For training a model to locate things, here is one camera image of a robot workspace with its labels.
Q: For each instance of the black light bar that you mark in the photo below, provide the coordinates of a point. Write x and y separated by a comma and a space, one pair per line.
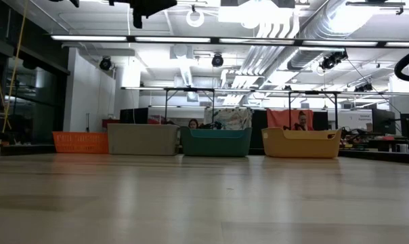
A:
214, 40

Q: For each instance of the red box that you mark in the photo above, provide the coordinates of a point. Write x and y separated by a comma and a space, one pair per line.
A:
109, 122

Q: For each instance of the person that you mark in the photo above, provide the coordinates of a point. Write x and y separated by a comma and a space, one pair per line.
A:
193, 124
302, 120

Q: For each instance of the grey plastic bin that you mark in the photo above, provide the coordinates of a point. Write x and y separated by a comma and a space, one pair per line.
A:
141, 139

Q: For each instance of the patterned pale cloth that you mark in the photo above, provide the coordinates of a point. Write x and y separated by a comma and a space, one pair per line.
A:
231, 118

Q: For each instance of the red-orange slotted basket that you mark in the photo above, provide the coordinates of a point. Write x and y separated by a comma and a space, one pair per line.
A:
79, 142

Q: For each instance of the green plastic bin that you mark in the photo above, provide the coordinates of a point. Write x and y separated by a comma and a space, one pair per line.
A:
215, 144

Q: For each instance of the black partition panel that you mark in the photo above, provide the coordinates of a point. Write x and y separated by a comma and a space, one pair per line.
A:
258, 128

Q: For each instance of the orange-red cloth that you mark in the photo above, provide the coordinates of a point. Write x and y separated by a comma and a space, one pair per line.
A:
279, 118

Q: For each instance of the black ceiling spotlight cluster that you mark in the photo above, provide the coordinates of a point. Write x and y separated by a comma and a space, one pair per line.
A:
331, 61

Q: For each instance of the mustard yellow plastic bin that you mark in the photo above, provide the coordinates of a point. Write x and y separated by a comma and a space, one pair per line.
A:
301, 145

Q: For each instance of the white sign board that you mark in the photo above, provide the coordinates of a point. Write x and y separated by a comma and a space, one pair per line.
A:
355, 118

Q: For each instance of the black lab equipment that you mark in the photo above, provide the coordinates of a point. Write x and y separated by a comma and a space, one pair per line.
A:
351, 133

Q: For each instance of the white cup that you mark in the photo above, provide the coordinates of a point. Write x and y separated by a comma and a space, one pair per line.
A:
401, 148

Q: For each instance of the black frame stand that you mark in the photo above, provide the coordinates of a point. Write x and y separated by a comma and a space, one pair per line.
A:
290, 108
166, 105

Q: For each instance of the silver ventilation duct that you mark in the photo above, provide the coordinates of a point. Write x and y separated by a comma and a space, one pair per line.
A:
306, 57

